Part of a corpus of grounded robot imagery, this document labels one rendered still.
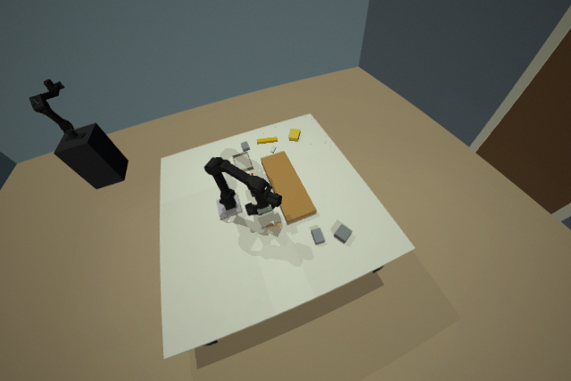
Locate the yellow rectangular block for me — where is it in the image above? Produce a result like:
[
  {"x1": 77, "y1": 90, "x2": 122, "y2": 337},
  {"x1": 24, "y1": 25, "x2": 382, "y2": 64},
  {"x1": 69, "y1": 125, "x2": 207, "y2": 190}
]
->
[{"x1": 289, "y1": 128, "x2": 301, "y2": 141}]

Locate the tan wooden floor panel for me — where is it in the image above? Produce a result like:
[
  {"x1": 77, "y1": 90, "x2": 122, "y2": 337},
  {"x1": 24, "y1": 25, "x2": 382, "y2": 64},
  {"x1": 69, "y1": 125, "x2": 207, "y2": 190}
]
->
[{"x1": 261, "y1": 151, "x2": 317, "y2": 224}]

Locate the yellow rectangular bar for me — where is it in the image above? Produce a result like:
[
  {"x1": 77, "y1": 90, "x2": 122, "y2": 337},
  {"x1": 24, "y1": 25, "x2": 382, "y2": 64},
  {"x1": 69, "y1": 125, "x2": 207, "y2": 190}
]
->
[{"x1": 257, "y1": 137, "x2": 277, "y2": 144}]

